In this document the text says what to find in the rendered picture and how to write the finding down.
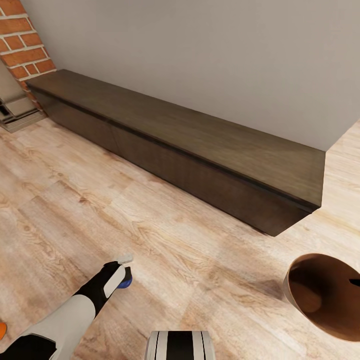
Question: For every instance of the wood fireplace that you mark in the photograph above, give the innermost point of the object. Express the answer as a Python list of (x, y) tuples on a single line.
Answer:
[(17, 111)]

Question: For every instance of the cabinet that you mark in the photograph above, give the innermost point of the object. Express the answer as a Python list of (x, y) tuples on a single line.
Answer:
[(267, 181)]

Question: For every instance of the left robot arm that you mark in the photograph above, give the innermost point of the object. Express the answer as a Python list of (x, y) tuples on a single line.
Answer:
[(57, 336)]

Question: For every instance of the trash can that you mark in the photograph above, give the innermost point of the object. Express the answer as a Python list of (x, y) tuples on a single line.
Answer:
[(319, 286)]

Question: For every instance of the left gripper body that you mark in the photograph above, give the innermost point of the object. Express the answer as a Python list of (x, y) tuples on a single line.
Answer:
[(128, 274)]

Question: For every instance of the robot trunk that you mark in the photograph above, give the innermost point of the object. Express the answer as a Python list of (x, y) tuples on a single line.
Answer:
[(180, 345)]

